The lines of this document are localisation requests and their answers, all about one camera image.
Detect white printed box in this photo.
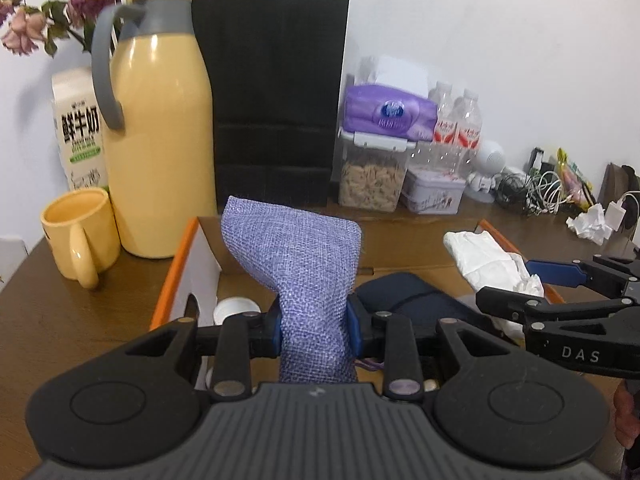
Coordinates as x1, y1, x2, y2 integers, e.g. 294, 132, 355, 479
0, 236, 28, 286

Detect tangle of charging cables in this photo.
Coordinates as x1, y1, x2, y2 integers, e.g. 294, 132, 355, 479
495, 170, 576, 217

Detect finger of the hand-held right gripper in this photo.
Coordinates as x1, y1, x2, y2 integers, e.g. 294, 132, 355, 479
527, 255, 640, 301
475, 286, 629, 334

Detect brown bag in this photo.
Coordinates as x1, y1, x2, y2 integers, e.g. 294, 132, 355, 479
597, 162, 640, 248

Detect white robot figure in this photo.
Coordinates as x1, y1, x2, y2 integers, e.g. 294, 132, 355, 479
467, 140, 506, 203

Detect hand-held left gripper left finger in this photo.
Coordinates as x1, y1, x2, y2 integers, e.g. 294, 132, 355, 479
125, 302, 283, 402

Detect navy zip case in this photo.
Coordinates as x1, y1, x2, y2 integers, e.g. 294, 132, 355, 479
352, 272, 501, 341

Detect white cloth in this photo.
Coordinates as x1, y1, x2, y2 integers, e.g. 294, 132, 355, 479
443, 230, 560, 336

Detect black paper bag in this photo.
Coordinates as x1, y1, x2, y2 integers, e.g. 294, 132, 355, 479
191, 0, 350, 208

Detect crumpled white tissue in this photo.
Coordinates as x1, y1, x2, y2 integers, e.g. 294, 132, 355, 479
566, 203, 613, 246

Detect yellow mug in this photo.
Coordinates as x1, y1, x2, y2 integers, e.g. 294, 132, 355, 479
40, 187, 122, 289

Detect red cardboard box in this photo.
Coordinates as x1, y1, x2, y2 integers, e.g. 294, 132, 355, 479
150, 214, 568, 391

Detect small water bottle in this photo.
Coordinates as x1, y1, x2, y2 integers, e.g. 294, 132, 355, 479
456, 89, 483, 176
429, 81, 458, 171

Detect white milk carton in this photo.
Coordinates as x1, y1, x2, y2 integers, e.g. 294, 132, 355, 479
51, 67, 110, 192

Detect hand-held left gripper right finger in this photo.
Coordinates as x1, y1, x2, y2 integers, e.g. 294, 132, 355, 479
346, 294, 506, 402

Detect yellow thermos jug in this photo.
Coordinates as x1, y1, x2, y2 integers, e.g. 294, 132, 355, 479
91, 0, 217, 260

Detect purple fabric drawstring pouch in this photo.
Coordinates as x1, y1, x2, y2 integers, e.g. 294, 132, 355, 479
220, 195, 363, 385

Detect purple tissue pack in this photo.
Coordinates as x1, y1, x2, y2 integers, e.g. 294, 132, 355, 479
344, 55, 440, 142

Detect large white screw cap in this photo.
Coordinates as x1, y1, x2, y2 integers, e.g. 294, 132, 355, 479
213, 297, 261, 326

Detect white charger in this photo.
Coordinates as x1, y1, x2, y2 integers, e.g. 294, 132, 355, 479
602, 201, 632, 233

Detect clear seed container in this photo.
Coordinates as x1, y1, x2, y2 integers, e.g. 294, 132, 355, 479
337, 127, 417, 211

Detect pale metal tin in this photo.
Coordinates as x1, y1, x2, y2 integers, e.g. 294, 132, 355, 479
401, 167, 466, 216

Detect colourful snack packets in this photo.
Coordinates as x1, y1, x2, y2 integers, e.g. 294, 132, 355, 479
556, 147, 596, 211

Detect dried pink roses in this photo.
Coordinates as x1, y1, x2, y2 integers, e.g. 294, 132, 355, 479
0, 0, 176, 58

